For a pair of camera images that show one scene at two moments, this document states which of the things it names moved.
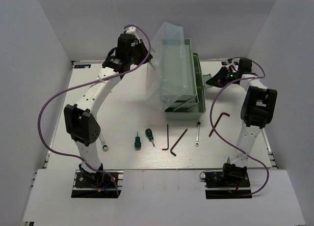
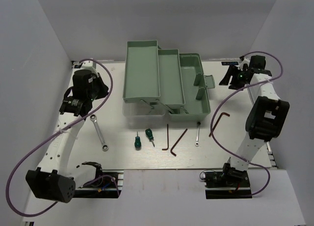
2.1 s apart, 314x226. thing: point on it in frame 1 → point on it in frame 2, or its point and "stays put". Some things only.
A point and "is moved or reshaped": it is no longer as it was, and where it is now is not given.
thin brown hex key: [168, 139] stays put
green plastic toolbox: [175, 84] is moved or reshaped
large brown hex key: [222, 114] stays put
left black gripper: [139, 43] → [97, 78]
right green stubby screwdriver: [148, 132] stays put
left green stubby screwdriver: [137, 142] stays put
